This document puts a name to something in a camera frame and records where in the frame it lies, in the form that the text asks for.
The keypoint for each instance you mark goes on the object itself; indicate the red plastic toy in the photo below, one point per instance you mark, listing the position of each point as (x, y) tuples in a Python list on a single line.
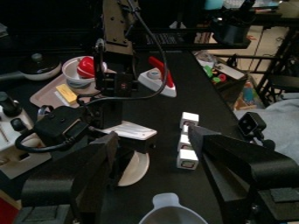
[(222, 78)]

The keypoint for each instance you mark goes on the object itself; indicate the wooden box with red edge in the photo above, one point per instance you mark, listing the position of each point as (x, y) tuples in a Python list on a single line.
[(5, 213)]

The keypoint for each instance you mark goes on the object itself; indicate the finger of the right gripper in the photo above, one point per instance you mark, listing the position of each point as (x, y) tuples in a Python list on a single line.
[(123, 157), (144, 145)]

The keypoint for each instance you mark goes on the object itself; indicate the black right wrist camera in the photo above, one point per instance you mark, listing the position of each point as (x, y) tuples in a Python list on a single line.
[(61, 124)]

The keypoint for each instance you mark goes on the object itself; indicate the white toy bowl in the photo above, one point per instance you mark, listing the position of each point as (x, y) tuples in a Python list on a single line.
[(72, 74)]

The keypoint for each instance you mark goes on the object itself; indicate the grey plastic measuring cup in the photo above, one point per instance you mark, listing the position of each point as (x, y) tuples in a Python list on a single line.
[(167, 201)]

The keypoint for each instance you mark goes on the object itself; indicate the yellow toy block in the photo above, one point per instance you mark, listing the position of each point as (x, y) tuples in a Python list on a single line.
[(67, 92)]

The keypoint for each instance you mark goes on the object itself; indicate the white toy machine black knobs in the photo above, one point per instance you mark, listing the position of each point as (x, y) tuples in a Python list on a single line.
[(15, 163)]

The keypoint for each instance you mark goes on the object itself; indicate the black table level camera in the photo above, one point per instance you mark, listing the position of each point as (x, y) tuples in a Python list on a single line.
[(251, 124)]

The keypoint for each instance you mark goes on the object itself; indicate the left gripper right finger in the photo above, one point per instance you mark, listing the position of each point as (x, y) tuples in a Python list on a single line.
[(240, 169)]

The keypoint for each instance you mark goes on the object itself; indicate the grey cloth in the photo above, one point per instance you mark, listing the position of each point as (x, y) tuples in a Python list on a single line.
[(282, 125)]

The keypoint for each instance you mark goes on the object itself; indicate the white printed label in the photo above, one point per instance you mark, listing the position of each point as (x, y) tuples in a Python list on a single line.
[(162, 38)]

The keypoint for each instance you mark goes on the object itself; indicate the black storage bin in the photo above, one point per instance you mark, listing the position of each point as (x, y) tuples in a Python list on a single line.
[(231, 32)]

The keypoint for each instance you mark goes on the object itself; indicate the red toy ball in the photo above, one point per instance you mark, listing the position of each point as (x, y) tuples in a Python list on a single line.
[(85, 68)]

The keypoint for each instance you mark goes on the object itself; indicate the pink plastic tray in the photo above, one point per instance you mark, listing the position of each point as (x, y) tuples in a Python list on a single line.
[(44, 96)]

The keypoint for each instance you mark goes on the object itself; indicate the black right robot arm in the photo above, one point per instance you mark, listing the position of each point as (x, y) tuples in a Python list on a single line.
[(116, 23)]

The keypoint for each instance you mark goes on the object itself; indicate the black chair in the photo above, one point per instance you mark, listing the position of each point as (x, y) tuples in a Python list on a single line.
[(280, 81)]

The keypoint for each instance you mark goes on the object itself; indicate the box of toys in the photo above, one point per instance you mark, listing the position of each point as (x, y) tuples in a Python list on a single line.
[(234, 73)]

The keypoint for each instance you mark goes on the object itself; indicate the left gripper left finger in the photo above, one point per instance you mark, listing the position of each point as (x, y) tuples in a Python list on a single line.
[(69, 180)]

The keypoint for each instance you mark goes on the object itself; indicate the black lidded toy pan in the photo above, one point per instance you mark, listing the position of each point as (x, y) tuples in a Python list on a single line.
[(39, 65)]

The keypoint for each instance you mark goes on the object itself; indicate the small white round plate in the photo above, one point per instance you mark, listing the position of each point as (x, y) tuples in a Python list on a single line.
[(137, 170)]

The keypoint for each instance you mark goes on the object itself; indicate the green plastic toy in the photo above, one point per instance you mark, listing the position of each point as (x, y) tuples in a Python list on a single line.
[(208, 71)]

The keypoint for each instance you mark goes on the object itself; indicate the small white cube block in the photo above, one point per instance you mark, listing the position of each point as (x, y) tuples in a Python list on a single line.
[(190, 119), (187, 159), (184, 143), (186, 130)]

